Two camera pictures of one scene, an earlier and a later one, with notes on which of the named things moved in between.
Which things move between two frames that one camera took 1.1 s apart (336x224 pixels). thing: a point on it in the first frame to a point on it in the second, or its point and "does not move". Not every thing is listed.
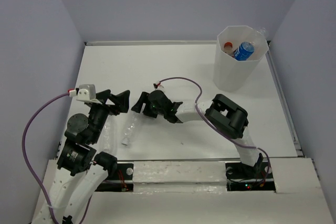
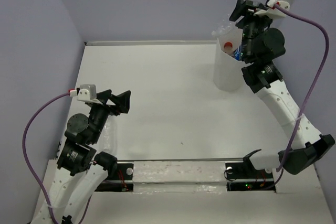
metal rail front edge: x=176 y=159 does not move
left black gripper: x=121 y=100 does not move
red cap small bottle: x=228 y=48 does not move
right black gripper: x=138 y=106 to x=240 y=10
